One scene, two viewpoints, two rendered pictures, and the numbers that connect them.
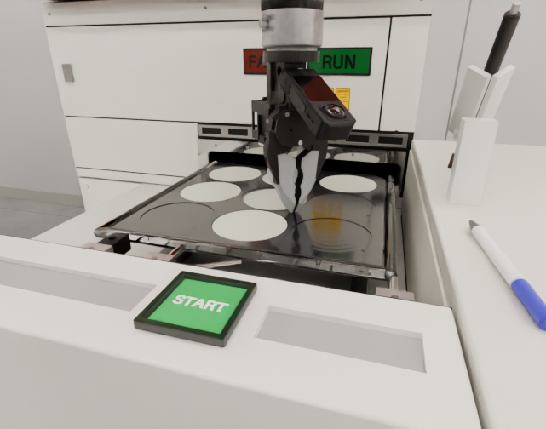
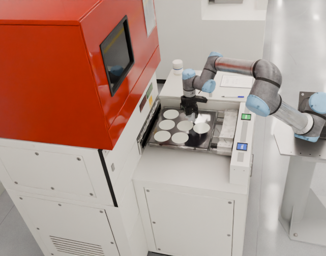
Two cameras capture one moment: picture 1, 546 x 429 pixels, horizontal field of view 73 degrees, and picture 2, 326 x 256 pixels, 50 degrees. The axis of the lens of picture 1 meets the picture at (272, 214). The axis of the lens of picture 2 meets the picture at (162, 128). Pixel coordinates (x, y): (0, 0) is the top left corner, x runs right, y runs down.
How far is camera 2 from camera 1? 2.08 m
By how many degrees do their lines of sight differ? 73
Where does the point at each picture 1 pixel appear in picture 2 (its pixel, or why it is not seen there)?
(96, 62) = (117, 152)
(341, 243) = (208, 115)
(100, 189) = (124, 200)
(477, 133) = not seen: hidden behind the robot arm
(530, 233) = (222, 93)
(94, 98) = (118, 166)
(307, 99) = (202, 98)
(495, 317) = (242, 99)
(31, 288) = (245, 131)
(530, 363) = not seen: hidden behind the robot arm
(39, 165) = not seen: outside the picture
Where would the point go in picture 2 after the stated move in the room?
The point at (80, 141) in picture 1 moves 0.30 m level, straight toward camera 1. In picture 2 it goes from (117, 190) to (169, 166)
